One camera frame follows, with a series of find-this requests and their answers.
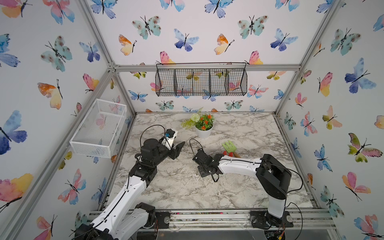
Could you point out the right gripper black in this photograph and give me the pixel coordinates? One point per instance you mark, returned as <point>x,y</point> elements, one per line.
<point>200,173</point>

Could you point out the black wire wall basket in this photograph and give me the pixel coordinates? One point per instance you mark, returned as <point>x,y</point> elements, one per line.
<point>201,79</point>

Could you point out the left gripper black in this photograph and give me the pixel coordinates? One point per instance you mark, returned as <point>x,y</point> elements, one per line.
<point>174,153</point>

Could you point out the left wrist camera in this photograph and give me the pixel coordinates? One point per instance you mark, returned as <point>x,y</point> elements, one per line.
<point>169,138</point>

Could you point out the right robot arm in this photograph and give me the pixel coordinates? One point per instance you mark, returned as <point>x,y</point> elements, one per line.
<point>272,175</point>

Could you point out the green garden fork wooden handle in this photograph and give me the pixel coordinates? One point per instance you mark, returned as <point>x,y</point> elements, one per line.
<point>230,147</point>

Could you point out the white pot with flowers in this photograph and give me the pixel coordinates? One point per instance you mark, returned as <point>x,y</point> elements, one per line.
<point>202,123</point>

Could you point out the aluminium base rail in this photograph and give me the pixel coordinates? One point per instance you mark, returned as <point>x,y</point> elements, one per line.
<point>240,219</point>

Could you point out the white mesh wall basket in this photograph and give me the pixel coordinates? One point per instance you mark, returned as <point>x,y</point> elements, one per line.
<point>99,131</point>

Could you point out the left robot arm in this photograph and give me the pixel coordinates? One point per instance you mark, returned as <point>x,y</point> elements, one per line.
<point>121,219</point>

